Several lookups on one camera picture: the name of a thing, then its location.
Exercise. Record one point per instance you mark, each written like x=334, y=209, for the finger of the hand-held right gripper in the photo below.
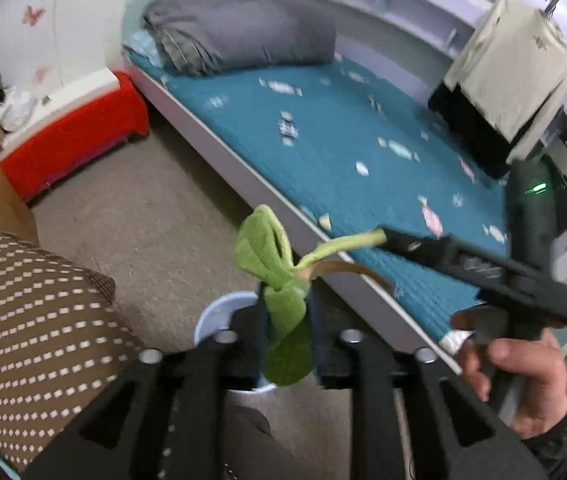
x=433, y=247

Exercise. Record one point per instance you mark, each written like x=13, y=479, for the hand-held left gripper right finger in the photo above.
x=316, y=320

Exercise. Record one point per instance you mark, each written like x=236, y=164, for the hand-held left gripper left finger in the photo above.
x=262, y=312

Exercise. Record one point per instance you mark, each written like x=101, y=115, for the green vegetable leaf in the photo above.
x=283, y=320

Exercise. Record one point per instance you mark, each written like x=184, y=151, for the pale blue waste bin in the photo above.
x=212, y=314

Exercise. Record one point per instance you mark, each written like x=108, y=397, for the person's right forearm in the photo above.
x=558, y=452

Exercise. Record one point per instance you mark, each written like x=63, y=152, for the person's right hand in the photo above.
x=543, y=385

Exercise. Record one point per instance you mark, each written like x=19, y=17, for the cream hanging sweater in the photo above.
x=513, y=70

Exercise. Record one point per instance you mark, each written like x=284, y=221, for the bed with teal sheet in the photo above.
x=213, y=145

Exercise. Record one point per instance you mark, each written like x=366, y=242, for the brown dotted cloth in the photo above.
x=28, y=330

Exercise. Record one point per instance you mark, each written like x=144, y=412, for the red storage box white lid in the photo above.
x=73, y=135

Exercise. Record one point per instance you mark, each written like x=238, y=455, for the grey folded duvet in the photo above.
x=243, y=30

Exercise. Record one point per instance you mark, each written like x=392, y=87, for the light blue pillow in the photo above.
x=141, y=47

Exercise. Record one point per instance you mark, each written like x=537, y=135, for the white plastic bag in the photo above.
x=15, y=110

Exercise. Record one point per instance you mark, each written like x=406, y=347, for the white wall shelf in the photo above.
x=388, y=5

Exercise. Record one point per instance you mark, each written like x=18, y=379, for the pink butterfly wall sticker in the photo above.
x=40, y=75
x=33, y=15

